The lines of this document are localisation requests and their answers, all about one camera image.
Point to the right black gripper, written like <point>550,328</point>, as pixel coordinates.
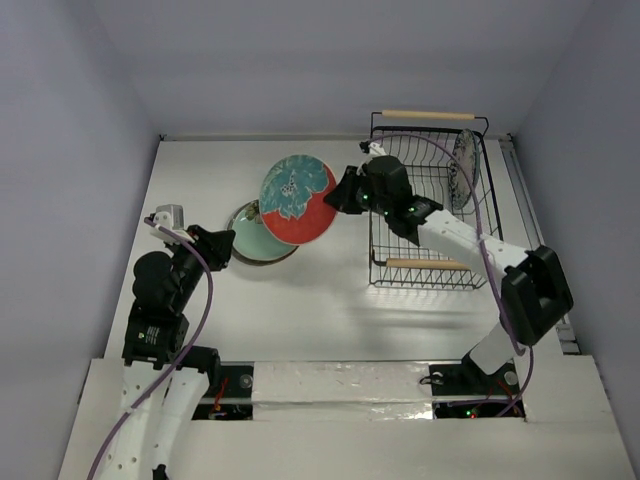
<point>351,185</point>

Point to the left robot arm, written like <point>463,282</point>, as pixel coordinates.
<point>165,373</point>

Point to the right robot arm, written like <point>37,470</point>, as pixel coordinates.
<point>529,286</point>

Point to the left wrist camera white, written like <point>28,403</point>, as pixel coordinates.
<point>167,224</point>

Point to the blue speckled plate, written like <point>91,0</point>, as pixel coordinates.
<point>463,170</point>

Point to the teal and red plate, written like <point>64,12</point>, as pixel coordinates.
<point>291,199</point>

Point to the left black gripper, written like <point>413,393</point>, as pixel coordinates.
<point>215,244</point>

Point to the light green plate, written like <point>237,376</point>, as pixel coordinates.
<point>253,243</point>

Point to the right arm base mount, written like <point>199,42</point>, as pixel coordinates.
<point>461,389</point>

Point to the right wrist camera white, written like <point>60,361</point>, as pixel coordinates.
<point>372,150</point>

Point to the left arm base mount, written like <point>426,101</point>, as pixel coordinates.
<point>231,398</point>

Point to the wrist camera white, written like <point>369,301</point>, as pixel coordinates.
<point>372,150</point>
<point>167,224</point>

